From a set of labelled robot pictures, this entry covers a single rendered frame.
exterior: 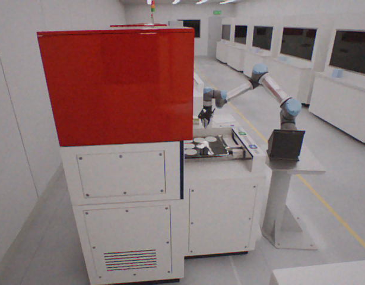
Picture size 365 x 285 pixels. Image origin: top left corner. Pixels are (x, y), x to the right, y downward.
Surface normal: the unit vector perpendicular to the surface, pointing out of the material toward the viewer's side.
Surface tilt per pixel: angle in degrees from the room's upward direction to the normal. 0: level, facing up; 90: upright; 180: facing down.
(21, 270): 0
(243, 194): 90
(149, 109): 90
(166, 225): 90
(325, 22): 90
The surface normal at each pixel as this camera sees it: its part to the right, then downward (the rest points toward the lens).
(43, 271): -0.01, -0.91
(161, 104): 0.09, 0.41
